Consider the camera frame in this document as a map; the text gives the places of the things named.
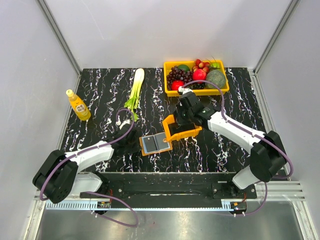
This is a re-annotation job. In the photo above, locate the black VIP credit card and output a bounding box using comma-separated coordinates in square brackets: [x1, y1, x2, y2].
[142, 136, 157, 154]

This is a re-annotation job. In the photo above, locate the orange leather card holder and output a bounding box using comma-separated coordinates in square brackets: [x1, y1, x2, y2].
[139, 132, 173, 156]

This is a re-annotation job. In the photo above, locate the small yellow plastic bin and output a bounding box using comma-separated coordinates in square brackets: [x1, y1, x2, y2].
[162, 114, 203, 142]

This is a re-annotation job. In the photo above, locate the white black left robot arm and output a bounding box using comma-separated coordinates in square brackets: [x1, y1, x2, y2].
[32, 128, 141, 204]

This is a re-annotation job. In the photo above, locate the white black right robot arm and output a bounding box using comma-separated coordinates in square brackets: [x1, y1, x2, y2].
[175, 87, 289, 198]

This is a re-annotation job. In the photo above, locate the dark blueberry cluster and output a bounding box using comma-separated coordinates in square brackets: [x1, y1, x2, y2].
[187, 82, 206, 90]

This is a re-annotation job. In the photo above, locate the red apple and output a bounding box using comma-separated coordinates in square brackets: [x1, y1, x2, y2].
[170, 80, 185, 91]

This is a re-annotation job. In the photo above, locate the yellow fruit tray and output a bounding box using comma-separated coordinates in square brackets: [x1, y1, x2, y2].
[163, 59, 230, 97]

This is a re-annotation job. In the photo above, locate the red pomegranate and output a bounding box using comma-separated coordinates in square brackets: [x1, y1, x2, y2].
[192, 69, 207, 83]

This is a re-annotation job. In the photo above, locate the purple grape bunch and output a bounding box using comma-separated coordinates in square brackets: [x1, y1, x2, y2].
[166, 66, 193, 87]

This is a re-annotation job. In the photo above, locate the green white celery stalk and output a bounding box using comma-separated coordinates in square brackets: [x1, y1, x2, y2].
[124, 68, 145, 121]

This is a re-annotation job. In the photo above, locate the green netted melon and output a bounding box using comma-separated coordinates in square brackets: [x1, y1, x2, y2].
[205, 69, 226, 89]

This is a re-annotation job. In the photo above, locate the green lime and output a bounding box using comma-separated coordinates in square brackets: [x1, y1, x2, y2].
[177, 64, 190, 72]

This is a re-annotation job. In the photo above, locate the red cherry cluster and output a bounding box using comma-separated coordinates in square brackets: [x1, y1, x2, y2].
[192, 59, 211, 73]

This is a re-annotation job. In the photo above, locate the green apple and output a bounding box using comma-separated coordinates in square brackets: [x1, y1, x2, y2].
[209, 61, 221, 71]

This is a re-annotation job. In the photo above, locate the yellow juice bottle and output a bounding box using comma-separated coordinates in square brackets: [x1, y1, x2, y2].
[65, 89, 91, 121]

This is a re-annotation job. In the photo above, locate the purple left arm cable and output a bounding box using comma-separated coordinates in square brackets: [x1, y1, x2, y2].
[39, 107, 140, 228]

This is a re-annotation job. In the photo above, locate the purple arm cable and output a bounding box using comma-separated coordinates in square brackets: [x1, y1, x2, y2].
[178, 79, 295, 217]
[39, 107, 140, 228]

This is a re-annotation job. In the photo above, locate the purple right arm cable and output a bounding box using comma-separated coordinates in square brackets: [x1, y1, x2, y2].
[178, 79, 295, 217]

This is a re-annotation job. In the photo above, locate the white cable duct strip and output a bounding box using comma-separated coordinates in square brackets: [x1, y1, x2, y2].
[45, 200, 233, 211]

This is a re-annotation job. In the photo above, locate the aluminium rail frame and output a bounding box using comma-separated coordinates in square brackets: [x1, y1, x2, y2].
[238, 69, 293, 202]

